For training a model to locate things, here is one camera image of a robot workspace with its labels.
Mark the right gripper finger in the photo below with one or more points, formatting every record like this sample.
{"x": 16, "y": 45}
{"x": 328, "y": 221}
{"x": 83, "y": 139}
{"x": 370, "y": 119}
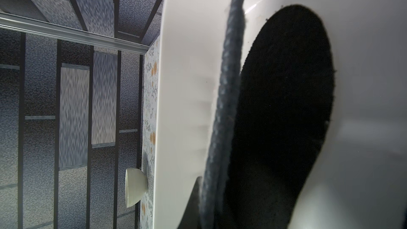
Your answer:
{"x": 190, "y": 219}

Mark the grey felt insole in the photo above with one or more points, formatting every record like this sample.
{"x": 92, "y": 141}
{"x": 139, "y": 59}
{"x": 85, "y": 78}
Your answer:
{"x": 215, "y": 176}

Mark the black insole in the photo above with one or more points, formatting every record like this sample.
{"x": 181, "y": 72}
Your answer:
{"x": 283, "y": 113}

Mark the white plastic storage box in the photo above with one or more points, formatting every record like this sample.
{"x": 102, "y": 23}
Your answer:
{"x": 360, "y": 178}

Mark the white bowl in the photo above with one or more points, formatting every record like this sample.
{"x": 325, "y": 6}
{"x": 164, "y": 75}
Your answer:
{"x": 135, "y": 186}

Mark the floral table cloth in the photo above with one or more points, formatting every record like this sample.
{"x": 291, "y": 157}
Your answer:
{"x": 150, "y": 104}

